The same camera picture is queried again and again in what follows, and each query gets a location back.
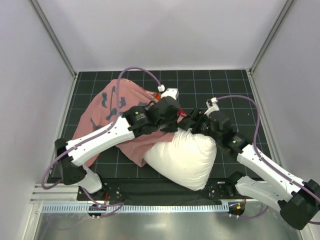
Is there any white pillow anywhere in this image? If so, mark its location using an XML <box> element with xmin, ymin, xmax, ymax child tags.
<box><xmin>143</xmin><ymin>129</ymin><xmax>217</xmax><ymax>191</ymax></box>

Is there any red cartoon print pillowcase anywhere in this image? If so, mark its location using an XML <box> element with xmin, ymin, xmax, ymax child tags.
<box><xmin>72</xmin><ymin>78</ymin><xmax>175</xmax><ymax>167</ymax></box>

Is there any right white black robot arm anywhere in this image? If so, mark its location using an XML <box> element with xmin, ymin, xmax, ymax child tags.
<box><xmin>178</xmin><ymin>108</ymin><xmax>320</xmax><ymax>230</ymax></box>

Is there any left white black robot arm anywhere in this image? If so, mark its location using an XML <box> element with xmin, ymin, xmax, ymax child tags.
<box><xmin>55</xmin><ymin>96</ymin><xmax>181</xmax><ymax>201</ymax></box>

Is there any black grid cutting mat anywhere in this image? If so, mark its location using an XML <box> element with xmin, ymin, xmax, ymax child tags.
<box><xmin>61</xmin><ymin>70</ymin><xmax>271</xmax><ymax>179</ymax></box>

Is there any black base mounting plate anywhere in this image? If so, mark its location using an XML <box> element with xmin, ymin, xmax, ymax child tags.
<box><xmin>90</xmin><ymin>178</ymin><xmax>249</xmax><ymax>206</ymax></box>

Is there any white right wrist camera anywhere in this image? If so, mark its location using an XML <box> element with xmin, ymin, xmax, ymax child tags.
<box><xmin>204</xmin><ymin>97</ymin><xmax>220</xmax><ymax>117</ymax></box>

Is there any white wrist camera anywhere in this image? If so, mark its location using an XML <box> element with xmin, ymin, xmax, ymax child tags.
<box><xmin>160</xmin><ymin>88</ymin><xmax>179</xmax><ymax>100</ymax></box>
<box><xmin>204</xmin><ymin>97</ymin><xmax>220</xmax><ymax>117</ymax></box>

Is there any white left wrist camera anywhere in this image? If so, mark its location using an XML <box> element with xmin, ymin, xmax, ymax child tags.
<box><xmin>160</xmin><ymin>88</ymin><xmax>179</xmax><ymax>100</ymax></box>

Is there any white slotted cable duct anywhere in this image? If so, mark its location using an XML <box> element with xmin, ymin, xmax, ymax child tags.
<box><xmin>41</xmin><ymin>203</ymin><xmax>229</xmax><ymax>214</ymax></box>

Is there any aluminium front rail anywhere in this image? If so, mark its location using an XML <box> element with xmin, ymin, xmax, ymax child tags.
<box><xmin>29</xmin><ymin>183</ymin><xmax>78</xmax><ymax>204</ymax></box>

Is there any right aluminium frame post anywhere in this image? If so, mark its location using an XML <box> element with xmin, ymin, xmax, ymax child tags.
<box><xmin>249</xmin><ymin>0</ymin><xmax>296</xmax><ymax>75</ymax></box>

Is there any aluminium frame post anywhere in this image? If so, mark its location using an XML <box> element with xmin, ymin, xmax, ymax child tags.
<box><xmin>249</xmin><ymin>0</ymin><xmax>296</xmax><ymax>75</ymax></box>
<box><xmin>28</xmin><ymin>0</ymin><xmax>77</xmax><ymax>79</ymax></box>

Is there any left aluminium frame post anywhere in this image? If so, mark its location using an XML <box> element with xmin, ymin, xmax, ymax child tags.
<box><xmin>28</xmin><ymin>0</ymin><xmax>77</xmax><ymax>79</ymax></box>

